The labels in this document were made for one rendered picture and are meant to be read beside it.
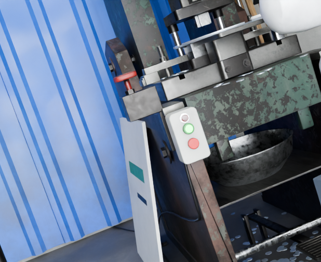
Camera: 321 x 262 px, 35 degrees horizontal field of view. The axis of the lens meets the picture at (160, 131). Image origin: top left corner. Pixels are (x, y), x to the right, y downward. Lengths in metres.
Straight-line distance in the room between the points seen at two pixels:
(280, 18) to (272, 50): 0.68
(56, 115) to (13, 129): 0.23
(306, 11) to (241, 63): 0.63
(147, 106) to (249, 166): 0.39
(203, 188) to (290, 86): 0.39
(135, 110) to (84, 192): 1.46
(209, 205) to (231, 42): 0.47
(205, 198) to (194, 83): 0.35
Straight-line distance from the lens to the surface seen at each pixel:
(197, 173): 1.37
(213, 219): 1.40
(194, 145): 1.29
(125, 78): 1.35
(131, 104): 1.35
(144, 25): 1.81
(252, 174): 1.60
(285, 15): 0.91
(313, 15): 0.93
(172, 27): 1.71
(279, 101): 1.50
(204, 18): 1.66
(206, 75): 1.52
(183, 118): 1.28
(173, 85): 1.49
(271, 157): 1.59
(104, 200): 2.76
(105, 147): 2.74
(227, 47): 1.51
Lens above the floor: 0.76
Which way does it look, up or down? 7 degrees down
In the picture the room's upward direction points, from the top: 19 degrees counter-clockwise
